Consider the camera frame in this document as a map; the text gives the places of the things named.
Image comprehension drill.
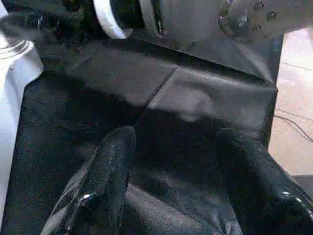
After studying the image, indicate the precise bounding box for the white plastic table leg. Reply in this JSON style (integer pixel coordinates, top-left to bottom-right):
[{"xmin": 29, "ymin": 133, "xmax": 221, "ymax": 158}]
[{"xmin": 0, "ymin": 0, "xmax": 34, "ymax": 61}]

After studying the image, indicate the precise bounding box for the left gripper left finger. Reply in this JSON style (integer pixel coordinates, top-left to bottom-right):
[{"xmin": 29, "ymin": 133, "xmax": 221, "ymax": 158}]
[{"xmin": 40, "ymin": 126, "xmax": 137, "ymax": 235}]

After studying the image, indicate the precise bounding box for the white plastic table top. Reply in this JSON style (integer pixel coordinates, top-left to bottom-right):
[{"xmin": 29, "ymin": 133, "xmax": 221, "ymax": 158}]
[{"xmin": 0, "ymin": 36, "xmax": 44, "ymax": 204}]

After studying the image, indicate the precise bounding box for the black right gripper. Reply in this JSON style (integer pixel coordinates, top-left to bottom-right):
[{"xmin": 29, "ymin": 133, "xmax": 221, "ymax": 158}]
[{"xmin": 0, "ymin": 0, "xmax": 109, "ymax": 43}]

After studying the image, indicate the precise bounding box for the black table mat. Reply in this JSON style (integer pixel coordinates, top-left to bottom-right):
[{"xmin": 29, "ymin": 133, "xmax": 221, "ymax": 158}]
[{"xmin": 0, "ymin": 24, "xmax": 281, "ymax": 235}]

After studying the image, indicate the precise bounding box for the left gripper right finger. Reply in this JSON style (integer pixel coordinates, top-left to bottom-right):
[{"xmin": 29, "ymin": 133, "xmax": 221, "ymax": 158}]
[{"xmin": 221, "ymin": 133, "xmax": 313, "ymax": 235}]

